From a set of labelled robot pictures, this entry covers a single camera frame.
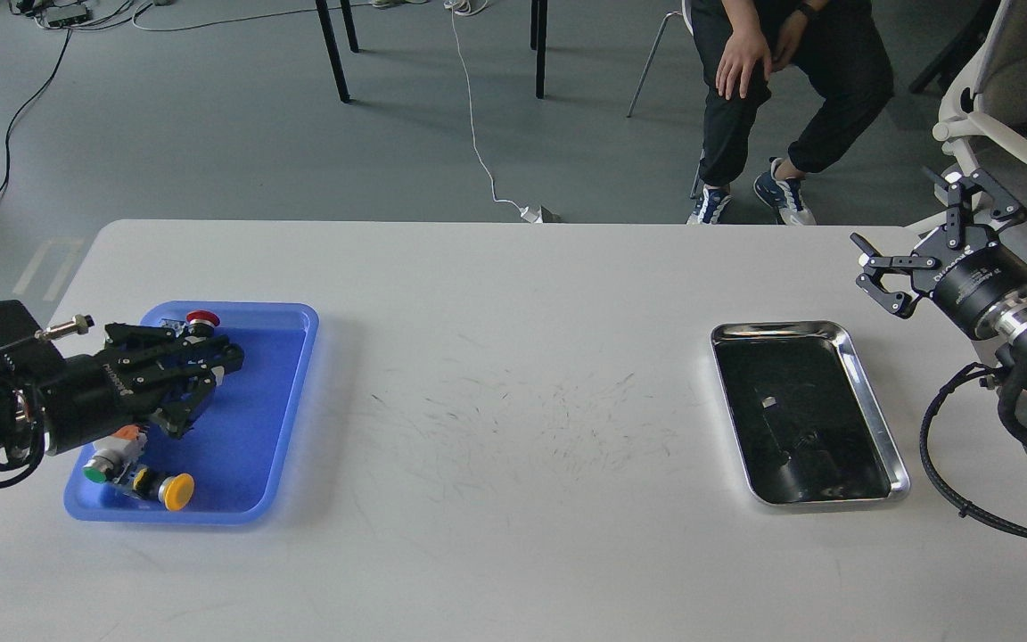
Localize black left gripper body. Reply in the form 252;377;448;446
37;355;166;456

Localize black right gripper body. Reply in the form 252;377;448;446
918;225;1027;342

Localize yellow mushroom push button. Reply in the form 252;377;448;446
117;464;195;512

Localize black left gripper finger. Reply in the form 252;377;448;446
148;374;218;439
103;324;244;386

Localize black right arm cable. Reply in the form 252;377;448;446
918;360;1027;550

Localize metal chair leg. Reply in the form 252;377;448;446
625;4;693;119

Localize silver metal tray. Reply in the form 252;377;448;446
710;320;910;511

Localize green button orange block switch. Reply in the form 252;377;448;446
81;424;148;485

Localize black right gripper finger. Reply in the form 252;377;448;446
924;168;1027;251
850;233;939;318

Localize red push button switch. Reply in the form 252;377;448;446
178;309;220;342

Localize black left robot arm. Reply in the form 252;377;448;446
0;300;244;511

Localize white power cable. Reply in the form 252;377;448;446
448;0;561;225

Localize black floor cable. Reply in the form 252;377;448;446
0;27;75;329

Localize black table legs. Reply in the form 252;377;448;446
315;0;550;103

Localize white office chair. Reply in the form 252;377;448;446
904;0;1027;295

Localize blue plastic tray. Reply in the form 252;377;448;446
62;300;319;527

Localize seated person in black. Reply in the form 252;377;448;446
685;0;895;226

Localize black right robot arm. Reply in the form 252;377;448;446
851;169;1027;448

